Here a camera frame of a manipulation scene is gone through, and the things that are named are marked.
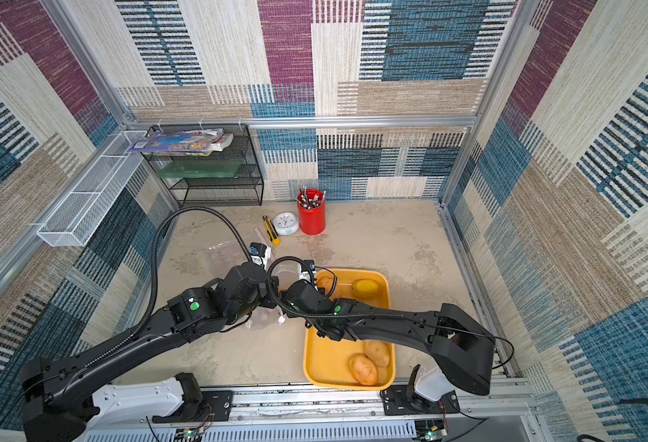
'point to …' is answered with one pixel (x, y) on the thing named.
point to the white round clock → (285, 223)
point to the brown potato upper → (377, 352)
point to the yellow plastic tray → (327, 361)
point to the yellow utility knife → (271, 230)
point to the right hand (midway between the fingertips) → (297, 296)
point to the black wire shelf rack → (229, 178)
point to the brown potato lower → (364, 369)
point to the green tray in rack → (200, 168)
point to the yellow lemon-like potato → (365, 287)
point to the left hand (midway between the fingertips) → (280, 280)
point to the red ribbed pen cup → (312, 211)
